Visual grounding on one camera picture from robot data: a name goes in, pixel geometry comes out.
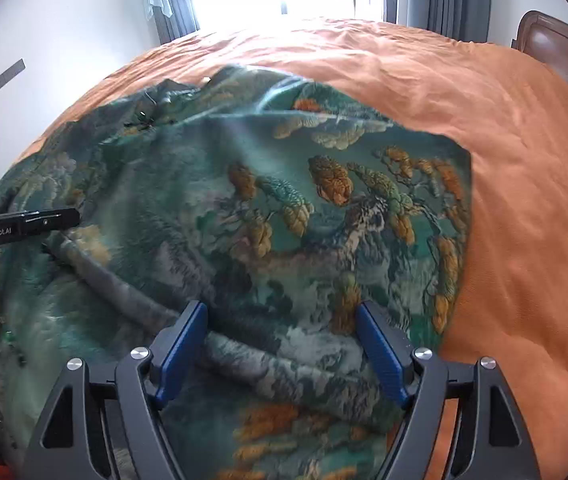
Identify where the wooden headboard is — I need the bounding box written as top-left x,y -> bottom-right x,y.
511,10 -> 568,126

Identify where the green printed garment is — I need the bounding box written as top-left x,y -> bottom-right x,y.
0,62 -> 473,480

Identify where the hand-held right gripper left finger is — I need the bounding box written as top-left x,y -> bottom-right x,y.
23,301 -> 208,480

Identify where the orange bed cover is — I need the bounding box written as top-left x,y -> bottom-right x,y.
9,17 -> 568,480

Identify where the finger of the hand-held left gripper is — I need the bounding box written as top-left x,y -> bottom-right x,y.
28,208 -> 81,237

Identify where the grey wall plate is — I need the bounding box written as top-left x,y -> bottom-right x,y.
0,58 -> 26,92

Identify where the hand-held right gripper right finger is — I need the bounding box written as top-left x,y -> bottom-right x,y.
355,301 -> 542,480

